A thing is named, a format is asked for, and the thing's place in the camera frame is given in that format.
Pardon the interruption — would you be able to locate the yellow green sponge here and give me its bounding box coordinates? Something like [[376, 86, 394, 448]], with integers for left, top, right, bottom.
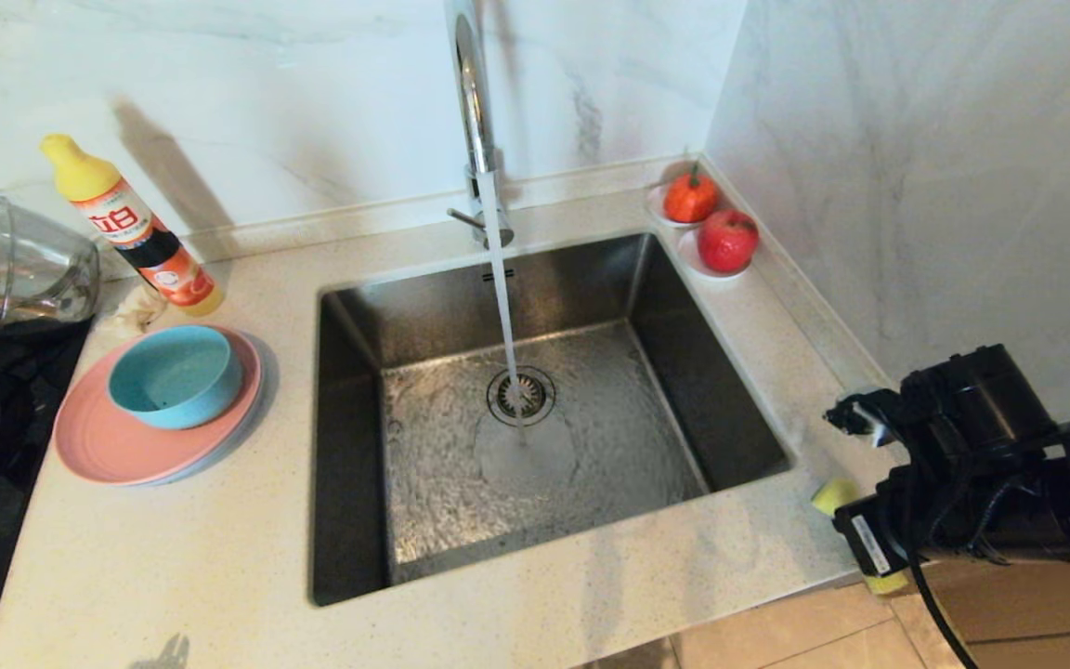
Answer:
[[811, 476, 913, 597]]

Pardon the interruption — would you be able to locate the blue bowl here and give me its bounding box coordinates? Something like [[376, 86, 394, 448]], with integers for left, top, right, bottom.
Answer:
[[107, 325, 245, 431]]

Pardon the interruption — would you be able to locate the orange dish soap bottle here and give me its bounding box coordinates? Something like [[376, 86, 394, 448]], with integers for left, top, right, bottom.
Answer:
[[40, 133, 226, 318]]

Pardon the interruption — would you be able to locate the stainless steel sink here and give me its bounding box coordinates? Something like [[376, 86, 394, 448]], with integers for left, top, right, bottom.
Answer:
[[308, 232, 794, 610]]

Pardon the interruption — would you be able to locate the wooden cabinet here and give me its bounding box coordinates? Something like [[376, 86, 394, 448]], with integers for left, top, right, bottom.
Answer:
[[869, 557, 1070, 669]]

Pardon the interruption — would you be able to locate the small white dish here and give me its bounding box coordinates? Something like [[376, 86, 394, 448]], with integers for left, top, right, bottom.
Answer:
[[677, 228, 752, 280], [646, 182, 719, 229]]

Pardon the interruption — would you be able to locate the red toy apple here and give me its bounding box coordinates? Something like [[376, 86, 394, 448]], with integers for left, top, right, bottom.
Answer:
[[698, 209, 761, 274]]

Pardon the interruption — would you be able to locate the metal drain strainer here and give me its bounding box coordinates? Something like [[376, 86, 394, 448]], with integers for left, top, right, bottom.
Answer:
[[486, 365, 557, 428]]

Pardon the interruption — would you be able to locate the orange toy pumpkin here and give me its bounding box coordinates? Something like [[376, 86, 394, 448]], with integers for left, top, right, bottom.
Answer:
[[663, 164, 720, 224]]

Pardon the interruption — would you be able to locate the chrome faucet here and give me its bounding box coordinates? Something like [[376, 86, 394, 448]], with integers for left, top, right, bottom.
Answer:
[[442, 0, 515, 250]]

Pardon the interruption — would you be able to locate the grey plate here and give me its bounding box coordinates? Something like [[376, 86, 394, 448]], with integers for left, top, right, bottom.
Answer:
[[150, 334, 281, 488]]

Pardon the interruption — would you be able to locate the pink plate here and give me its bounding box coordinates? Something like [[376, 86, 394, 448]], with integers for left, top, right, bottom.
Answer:
[[53, 325, 265, 487]]

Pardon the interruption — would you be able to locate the clear glass jug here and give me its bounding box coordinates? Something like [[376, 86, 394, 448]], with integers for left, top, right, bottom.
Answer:
[[0, 193, 102, 341]]

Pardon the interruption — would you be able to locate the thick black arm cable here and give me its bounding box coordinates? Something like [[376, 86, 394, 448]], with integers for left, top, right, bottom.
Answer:
[[823, 388, 1070, 669]]

